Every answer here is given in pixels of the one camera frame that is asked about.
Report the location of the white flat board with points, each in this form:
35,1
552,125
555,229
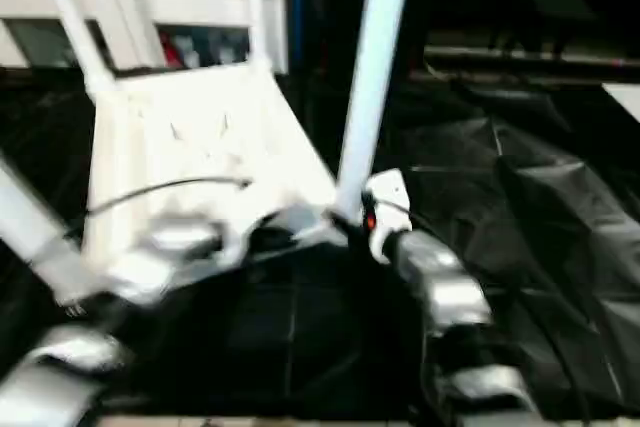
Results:
625,97

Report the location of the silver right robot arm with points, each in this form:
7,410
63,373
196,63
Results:
450,292

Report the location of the white plastic table leg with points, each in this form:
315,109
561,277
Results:
257,12
370,72
35,227
80,32

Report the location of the red bottle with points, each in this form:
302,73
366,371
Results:
170,49

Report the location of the white cabinet with glass doors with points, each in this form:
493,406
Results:
190,2

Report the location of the black mat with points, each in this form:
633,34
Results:
500,197

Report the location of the grey metal rail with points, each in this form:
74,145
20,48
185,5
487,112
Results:
500,54

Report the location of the white plastic table top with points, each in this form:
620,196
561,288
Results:
200,122

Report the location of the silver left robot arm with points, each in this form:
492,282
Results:
175,237

